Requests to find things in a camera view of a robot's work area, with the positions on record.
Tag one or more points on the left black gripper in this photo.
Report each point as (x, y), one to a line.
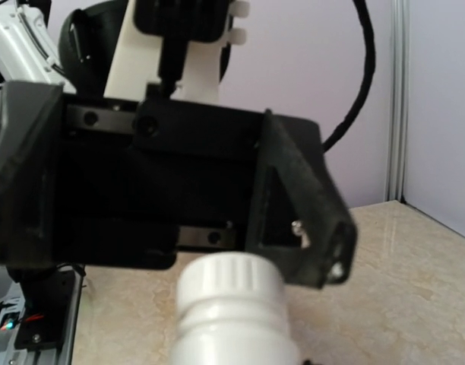
(137, 182)

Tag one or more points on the left aluminium frame post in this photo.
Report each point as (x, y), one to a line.
(400, 87)

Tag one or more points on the small white pill bottle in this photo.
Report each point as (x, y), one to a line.
(231, 308)

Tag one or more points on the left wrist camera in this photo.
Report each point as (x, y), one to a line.
(178, 23)

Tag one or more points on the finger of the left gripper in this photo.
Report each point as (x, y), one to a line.
(30, 125)
(298, 219)

